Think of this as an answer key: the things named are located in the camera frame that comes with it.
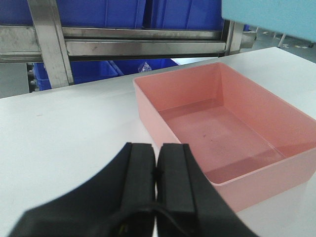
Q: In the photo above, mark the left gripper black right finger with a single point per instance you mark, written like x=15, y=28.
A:
x=193, y=208

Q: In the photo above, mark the blue storage bin far left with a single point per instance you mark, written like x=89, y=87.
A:
x=15, y=12

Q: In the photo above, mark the blue storage bin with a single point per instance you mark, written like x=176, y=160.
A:
x=102, y=13
x=183, y=15
x=15, y=12

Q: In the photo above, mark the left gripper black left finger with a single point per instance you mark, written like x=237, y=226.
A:
x=113, y=203

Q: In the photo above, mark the blue storage bin upper right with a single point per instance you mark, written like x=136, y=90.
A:
x=183, y=15

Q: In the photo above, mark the stainless steel shelf frame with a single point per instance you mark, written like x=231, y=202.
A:
x=48, y=41

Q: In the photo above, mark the blue bin lower shelf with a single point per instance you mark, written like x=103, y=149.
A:
x=87, y=71

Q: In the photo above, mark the light blue plastic box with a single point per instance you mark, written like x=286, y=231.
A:
x=295, y=18

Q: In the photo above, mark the blue storage bin upper left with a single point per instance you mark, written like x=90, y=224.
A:
x=102, y=13

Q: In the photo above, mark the pink plastic box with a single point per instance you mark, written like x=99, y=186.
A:
x=250, y=144

